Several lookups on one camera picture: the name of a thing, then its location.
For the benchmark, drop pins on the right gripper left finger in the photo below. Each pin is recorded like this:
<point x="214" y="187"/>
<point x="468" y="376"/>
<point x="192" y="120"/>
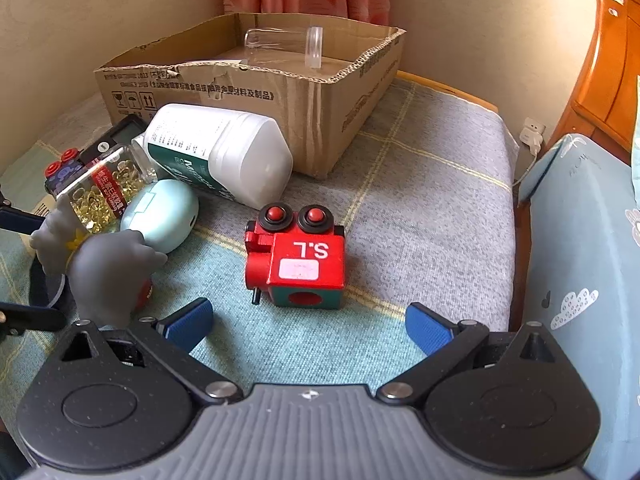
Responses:
<point x="169" y="342"/>

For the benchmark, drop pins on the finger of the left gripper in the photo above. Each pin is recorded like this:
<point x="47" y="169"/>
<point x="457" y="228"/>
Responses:
<point x="17" y="318"/>
<point x="18" y="221"/>

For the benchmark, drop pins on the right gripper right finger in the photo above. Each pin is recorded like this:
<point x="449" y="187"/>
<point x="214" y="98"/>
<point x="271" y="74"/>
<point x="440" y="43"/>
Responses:
<point x="449" y="348"/>

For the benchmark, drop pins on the fish oil capsule bottle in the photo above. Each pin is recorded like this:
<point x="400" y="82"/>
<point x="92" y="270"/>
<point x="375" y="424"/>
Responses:
<point x="101" y="193"/>

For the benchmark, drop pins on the grey elephant toy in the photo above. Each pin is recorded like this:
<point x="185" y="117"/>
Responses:
<point x="107" y="272"/>

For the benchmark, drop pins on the light blue oval case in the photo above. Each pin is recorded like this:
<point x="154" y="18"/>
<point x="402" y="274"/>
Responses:
<point x="164" y="213"/>

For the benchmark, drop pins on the black digital timer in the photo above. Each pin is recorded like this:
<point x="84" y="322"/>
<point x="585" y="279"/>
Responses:
<point x="120" y="134"/>

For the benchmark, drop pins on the white medicine bottle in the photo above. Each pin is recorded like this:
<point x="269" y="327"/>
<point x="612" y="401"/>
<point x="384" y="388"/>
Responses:
<point x="239" y="156"/>

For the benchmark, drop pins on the clear plastic jar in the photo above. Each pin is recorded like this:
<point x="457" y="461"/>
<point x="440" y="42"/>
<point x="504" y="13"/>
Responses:
<point x="307" y="41"/>

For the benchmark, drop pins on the plaid blanket mat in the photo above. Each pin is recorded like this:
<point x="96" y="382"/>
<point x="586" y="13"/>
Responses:
<point x="424" y="193"/>

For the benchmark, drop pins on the light blue bed sheet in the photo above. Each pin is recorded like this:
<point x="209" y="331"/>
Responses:
<point x="583" y="284"/>

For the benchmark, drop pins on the white power plug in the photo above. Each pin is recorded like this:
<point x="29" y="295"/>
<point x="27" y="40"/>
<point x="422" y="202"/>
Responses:
<point x="532" y="135"/>

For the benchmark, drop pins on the cardboard box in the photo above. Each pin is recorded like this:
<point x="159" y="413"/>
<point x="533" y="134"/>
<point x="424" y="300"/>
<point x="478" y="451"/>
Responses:
<point x="318" y="111"/>

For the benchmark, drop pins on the orange wooden headboard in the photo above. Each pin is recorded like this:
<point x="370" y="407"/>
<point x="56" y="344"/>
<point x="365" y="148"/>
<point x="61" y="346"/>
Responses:
<point x="603" y="103"/>

